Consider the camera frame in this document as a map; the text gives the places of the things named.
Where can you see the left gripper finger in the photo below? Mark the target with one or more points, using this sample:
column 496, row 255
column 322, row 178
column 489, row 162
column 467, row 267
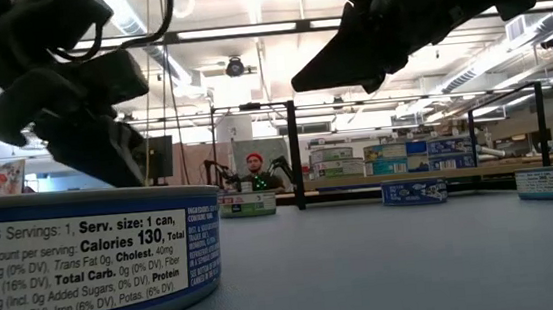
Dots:
column 136, row 142
column 95, row 146

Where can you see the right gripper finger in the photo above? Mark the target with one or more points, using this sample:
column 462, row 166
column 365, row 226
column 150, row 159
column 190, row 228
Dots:
column 369, row 69
column 342, row 44

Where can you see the dark blue label tuna can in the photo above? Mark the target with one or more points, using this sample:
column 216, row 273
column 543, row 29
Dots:
column 450, row 146
column 90, row 266
column 452, row 162

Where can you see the blue fish print can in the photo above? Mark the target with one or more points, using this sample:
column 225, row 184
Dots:
column 414, row 192

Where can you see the wooden shelf board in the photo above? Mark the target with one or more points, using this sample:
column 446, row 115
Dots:
column 359, row 182

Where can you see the black computer monitor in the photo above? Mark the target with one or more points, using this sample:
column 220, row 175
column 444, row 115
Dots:
column 161, row 157

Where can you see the blue storage bins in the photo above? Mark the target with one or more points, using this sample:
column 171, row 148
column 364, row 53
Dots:
column 415, row 148

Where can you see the round black ceiling fixture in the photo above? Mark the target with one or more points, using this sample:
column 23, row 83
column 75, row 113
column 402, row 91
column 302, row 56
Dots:
column 235, row 67

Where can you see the black dome fixture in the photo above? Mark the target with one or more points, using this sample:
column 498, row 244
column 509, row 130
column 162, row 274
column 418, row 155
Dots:
column 552, row 41

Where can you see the person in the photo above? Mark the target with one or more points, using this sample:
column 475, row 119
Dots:
column 258, row 179

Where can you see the blue table mat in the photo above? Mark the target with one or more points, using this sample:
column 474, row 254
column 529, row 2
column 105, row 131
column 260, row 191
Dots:
column 366, row 267

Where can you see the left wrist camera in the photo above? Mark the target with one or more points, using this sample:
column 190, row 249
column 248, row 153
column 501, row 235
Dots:
column 69, row 17

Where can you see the black metal shelf frame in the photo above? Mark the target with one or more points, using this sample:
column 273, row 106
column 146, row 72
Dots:
column 297, row 173

